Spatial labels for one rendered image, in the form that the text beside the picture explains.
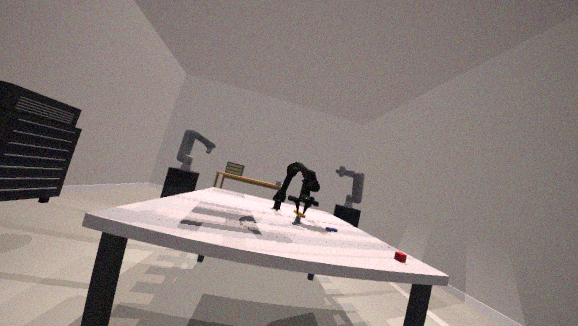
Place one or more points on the orange bar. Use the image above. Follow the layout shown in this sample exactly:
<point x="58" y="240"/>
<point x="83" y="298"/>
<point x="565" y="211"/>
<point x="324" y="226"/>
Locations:
<point x="300" y="214"/>

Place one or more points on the small red block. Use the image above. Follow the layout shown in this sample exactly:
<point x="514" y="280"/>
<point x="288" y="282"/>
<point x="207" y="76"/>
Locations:
<point x="401" y="257"/>

